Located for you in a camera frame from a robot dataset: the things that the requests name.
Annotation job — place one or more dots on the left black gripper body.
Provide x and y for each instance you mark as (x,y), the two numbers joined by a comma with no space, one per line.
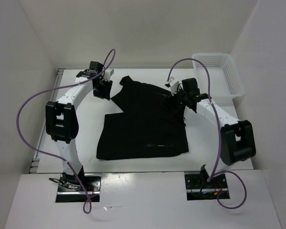
(101,78)

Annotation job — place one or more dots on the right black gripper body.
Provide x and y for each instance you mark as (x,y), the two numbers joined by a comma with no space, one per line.
(179,98)

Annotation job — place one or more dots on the black shorts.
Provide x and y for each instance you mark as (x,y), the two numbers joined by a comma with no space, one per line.
(149,125)

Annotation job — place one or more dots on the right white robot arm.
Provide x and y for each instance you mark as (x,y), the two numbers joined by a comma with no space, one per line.
(236,137)

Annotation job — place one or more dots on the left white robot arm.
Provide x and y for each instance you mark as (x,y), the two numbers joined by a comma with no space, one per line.
(62,123)

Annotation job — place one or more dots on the white plastic basket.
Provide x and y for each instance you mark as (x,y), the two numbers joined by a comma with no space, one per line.
(224,81)

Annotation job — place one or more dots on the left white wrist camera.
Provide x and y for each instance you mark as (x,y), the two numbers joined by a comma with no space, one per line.
(107,75)

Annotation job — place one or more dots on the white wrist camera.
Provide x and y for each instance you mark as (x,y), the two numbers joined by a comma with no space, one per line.
(107,75)
(173,84)

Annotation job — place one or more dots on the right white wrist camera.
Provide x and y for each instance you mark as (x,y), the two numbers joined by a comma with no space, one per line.
(173,84)

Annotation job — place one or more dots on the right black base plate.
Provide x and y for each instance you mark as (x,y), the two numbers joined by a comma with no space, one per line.
(196,190)

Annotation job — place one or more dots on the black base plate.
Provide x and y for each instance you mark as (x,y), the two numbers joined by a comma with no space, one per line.
(196,190)
(76,194)

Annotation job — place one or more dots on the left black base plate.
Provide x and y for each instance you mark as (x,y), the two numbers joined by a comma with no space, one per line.
(76,194)

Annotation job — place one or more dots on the aluminium table edge rail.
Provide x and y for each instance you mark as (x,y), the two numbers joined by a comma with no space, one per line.
(43,163)

